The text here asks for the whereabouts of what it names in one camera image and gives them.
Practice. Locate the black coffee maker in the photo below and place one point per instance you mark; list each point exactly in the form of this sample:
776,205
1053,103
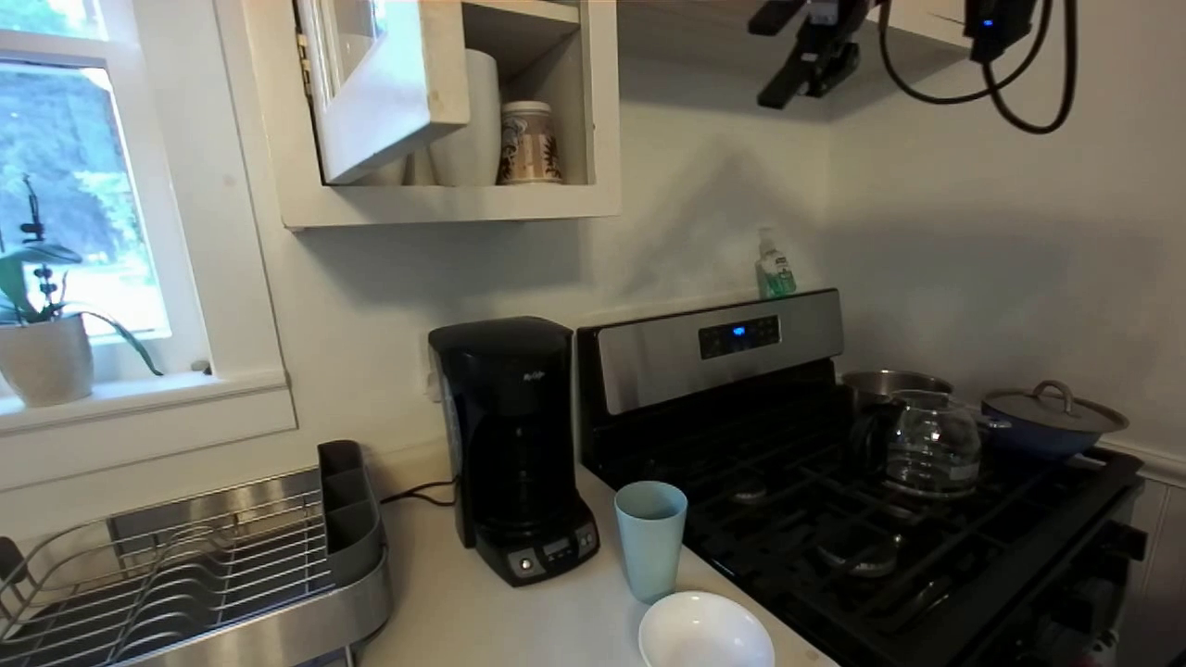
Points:
505,389

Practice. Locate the white window frame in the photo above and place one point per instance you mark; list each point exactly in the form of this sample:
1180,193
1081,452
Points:
124,119

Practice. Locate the white bowl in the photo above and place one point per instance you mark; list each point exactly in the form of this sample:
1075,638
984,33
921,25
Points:
702,633

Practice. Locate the stainless steel dish rack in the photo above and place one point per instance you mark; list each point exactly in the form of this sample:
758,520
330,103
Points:
280,574

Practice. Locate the white mug in cupboard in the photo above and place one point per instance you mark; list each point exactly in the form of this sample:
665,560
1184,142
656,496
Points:
472,152

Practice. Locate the blue pot with lid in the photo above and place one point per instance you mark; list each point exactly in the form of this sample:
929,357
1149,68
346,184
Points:
1048,422

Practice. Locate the patterned jar in cupboard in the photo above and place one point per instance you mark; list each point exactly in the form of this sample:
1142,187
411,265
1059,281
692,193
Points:
528,145

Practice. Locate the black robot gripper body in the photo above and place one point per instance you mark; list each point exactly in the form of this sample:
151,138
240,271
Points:
824,25

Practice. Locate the white glass cupboard door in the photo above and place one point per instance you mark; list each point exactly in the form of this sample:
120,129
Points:
385,79

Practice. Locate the light blue plastic cup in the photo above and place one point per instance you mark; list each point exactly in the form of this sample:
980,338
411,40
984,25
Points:
652,520

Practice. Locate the green dish soap bottle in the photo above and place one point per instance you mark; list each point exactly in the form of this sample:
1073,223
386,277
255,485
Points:
771,271

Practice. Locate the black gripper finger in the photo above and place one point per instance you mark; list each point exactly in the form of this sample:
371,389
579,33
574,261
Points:
811,76

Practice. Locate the glass coffee carafe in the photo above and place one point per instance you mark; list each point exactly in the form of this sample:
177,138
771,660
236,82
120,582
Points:
929,446

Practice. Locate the stainless steel pot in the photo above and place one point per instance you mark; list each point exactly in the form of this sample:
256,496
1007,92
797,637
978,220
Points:
885,387

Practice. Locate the white potted plant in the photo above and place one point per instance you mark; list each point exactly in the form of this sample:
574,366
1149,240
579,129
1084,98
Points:
47,350

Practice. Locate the black gas stove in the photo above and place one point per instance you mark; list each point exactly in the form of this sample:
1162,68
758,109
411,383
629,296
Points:
740,409

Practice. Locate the white wall cupboard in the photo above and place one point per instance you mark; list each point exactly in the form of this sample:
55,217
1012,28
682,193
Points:
548,50

